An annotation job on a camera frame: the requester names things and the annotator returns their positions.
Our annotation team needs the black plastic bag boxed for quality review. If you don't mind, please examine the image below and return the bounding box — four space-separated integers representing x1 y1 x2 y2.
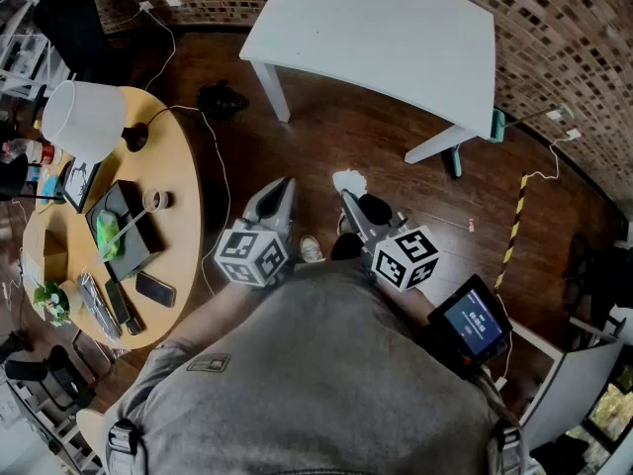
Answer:
196 78 250 122

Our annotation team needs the white tissue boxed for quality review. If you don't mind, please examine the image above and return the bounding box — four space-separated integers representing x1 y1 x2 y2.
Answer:
332 168 368 193

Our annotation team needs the teal clamp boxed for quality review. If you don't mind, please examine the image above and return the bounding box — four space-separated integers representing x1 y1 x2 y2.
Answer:
489 107 508 144

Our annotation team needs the green tissue packet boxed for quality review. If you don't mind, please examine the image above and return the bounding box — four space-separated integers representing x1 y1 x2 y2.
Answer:
95 209 123 262

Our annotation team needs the black folding chair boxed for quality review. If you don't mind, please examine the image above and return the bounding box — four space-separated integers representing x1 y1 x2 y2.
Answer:
3 344 98 411

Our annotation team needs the person's left forearm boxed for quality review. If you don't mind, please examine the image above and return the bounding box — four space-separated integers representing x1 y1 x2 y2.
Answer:
165 278 261 353

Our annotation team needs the black screen device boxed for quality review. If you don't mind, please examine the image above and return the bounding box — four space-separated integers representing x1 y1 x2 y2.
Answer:
427 273 514 381

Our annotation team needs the white table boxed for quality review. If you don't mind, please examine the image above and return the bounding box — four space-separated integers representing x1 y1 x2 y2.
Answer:
238 0 497 165

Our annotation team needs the white metal shelf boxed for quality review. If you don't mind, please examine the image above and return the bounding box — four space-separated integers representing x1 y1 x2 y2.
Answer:
0 0 56 99

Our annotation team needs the black desk lamp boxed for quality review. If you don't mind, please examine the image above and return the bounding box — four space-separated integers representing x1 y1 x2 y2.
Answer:
0 152 66 205

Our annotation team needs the small cardboard box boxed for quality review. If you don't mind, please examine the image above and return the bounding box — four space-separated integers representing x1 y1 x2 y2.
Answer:
43 229 69 284

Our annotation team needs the black lamp base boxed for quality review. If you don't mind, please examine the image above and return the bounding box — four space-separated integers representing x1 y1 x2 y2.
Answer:
122 122 150 153

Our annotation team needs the small potted plant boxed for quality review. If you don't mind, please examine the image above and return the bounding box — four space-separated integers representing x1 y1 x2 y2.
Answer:
32 280 83 328

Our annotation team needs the plastic bottle with red label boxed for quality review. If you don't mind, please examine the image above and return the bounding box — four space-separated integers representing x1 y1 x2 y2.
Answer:
1 138 64 168

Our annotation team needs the black smartphone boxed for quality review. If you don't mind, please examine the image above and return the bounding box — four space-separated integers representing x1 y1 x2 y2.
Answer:
134 270 178 310

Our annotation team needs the round wooden side table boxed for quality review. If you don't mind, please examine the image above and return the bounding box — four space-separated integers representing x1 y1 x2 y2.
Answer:
21 85 205 351

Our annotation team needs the white desk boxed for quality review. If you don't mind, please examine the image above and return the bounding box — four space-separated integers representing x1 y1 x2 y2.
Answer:
508 314 625 452

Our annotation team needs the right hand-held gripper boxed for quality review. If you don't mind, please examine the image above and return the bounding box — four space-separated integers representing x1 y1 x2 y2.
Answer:
339 190 440 293

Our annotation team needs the person's grey shirt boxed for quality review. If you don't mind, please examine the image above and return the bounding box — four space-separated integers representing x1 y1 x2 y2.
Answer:
76 258 535 475

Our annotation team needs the black remote control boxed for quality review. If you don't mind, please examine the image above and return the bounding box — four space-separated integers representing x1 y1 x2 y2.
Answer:
104 279 133 327

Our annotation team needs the yellow black striped tape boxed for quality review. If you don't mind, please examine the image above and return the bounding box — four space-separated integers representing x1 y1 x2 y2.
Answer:
493 172 530 295

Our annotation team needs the clear tape roll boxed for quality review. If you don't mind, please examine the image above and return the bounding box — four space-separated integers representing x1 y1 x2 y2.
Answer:
141 188 172 213

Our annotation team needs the black office chair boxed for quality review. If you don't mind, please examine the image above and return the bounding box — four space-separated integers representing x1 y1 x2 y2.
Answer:
32 0 118 86

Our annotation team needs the white lamp shade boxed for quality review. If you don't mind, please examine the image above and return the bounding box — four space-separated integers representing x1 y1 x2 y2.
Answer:
41 79 129 165

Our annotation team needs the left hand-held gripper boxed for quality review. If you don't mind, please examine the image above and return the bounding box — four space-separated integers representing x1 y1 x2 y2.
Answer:
213 177 298 289

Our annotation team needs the dark chair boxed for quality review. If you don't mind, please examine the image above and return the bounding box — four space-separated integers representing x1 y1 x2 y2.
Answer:
562 232 622 329

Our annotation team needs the grey tool in plastic bag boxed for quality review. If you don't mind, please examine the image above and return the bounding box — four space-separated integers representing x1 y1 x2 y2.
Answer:
76 272 124 341

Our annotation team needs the black flat box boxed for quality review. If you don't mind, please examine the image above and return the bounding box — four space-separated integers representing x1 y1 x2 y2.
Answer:
85 179 166 283

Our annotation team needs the person's right forearm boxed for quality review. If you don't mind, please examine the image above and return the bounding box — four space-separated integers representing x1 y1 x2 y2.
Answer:
390 282 449 329

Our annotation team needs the thin white cable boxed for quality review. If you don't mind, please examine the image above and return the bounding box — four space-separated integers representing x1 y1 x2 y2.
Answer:
524 136 573 181

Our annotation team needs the black framed picture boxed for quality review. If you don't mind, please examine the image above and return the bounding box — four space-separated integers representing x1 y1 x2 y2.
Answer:
60 157 103 215

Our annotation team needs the person's white shoe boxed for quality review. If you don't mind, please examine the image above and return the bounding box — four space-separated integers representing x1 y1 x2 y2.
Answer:
299 234 326 264

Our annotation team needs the grey backpack strap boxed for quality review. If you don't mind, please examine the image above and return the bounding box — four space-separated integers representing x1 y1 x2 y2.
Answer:
487 416 531 475
105 417 142 475

